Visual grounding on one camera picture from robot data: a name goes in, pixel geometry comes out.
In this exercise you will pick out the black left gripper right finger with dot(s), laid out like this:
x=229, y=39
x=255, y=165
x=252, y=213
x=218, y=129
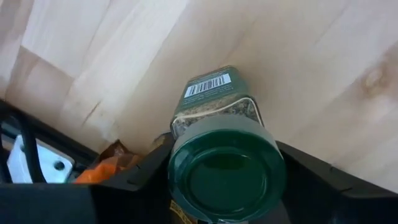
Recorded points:
x=326, y=202

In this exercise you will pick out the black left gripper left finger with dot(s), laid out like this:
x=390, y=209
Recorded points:
x=62, y=205

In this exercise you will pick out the green lid spice jar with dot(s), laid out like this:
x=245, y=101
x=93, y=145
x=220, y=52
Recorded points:
x=224, y=174

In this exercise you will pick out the orange spice packet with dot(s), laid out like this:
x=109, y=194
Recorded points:
x=99, y=172

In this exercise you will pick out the white metal bracket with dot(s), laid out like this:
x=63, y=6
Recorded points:
x=49, y=168

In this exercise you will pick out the black metal table frame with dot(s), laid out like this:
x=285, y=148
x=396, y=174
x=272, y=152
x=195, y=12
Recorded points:
x=62, y=143

